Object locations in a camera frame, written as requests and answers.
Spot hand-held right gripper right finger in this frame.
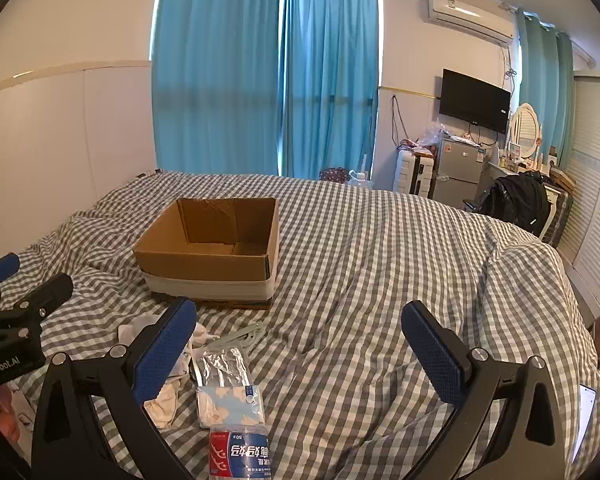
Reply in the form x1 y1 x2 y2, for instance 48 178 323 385
401 300 573 480

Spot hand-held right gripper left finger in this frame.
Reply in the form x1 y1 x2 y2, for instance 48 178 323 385
30 296 198 480

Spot white cloth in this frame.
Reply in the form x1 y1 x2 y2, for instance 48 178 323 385
117 312 221 356

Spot white plush sock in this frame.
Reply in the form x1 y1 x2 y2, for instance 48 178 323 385
142 355 193 429

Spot silver foil packet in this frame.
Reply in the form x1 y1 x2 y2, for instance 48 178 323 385
189 344 253 391

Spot grey clothes hangers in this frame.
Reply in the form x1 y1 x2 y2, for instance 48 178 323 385
207 322 268 348

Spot brown cardboard box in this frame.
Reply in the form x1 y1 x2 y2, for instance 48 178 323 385
132 196 281 311

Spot printed magazine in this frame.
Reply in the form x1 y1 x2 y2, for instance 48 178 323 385
0 380 36 466

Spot grey checked blanket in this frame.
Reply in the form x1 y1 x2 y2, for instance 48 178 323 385
0 169 600 480

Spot smartphone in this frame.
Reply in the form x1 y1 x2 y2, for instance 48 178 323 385
570 384 600 466

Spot black backpack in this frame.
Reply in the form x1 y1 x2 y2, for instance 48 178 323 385
480 171 551 236

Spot white suitcase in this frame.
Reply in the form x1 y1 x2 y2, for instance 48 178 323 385
394 150 437 197

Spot grey mini fridge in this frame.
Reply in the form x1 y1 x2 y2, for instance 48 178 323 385
432 136 491 206

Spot brown patterned suitcase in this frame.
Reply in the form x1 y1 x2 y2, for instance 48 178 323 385
540 185 576 248

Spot clear plastic bag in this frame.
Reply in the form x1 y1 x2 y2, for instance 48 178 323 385
420 119 453 148

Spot white louvered wardrobe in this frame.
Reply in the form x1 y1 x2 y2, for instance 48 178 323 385
555 70 600 316

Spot white oval mirror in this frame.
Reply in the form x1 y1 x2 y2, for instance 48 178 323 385
509 103 541 160

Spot wide blue curtain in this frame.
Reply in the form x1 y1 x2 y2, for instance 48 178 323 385
151 0 287 177

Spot narrow blue curtain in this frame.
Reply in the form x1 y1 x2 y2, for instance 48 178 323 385
515 10 576 161

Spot blue window curtain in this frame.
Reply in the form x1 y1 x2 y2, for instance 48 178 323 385
279 0 381 181

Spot white air conditioner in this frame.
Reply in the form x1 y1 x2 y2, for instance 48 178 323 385
427 0 515 45

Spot hanging wall cable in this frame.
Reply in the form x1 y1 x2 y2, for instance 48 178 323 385
390 94 406 148

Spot black wall television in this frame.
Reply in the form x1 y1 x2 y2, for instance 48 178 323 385
439 68 512 135

